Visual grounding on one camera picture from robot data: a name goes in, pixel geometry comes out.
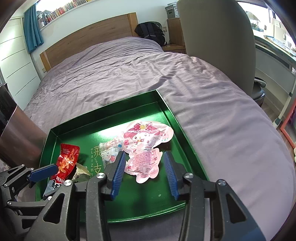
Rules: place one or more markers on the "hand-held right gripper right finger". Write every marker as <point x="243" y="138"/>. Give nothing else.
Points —
<point x="172" y="178"/>

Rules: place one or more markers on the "clear pastel candy packet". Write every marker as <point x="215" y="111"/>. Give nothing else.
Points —
<point x="111" y="150"/>

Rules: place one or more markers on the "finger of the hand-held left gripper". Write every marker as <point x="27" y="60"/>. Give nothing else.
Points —
<point x="25" y="204"/>
<point x="44" y="172"/>

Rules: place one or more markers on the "row of books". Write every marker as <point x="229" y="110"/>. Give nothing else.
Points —
<point x="60" y="11"/>

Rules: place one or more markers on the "green tray box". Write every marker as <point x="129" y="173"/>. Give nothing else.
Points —
<point x="148" y="197"/>

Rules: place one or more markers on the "orange frame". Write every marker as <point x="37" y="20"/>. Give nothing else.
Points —
<point x="285" y="132"/>

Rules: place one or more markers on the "black backpack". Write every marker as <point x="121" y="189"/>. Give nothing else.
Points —
<point x="150" y="32"/>

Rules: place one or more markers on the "olive green candy packet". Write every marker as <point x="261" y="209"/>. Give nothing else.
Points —
<point x="81" y="172"/>

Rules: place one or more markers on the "teal curtain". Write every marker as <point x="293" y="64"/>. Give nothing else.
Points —
<point x="33" y="27"/>

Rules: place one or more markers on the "pink cartoon snack packet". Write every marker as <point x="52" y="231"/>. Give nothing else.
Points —
<point x="143" y="143"/>

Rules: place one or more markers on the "wooden nightstand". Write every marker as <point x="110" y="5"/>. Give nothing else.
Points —
<point x="175" y="32"/>

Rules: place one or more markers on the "white desk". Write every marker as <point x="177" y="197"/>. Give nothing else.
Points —
<point x="272" y="58"/>

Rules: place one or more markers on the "beige chair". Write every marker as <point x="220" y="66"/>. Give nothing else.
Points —
<point x="215" y="34"/>

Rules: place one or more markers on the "wooden headboard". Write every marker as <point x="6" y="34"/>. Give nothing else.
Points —
<point x="92" y="37"/>

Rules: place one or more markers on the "white wardrobe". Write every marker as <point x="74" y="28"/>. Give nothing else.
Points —
<point x="18" y="58"/>

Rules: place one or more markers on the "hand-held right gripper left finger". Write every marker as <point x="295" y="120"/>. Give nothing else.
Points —
<point x="118" y="176"/>

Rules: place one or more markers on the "grey printer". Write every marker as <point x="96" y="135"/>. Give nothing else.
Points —
<point x="172" y="10"/>

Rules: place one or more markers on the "long red white snack packet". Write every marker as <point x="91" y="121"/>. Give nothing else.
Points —
<point x="68" y="160"/>

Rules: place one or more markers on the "brown black electric kettle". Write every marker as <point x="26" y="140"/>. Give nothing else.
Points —
<point x="18" y="134"/>

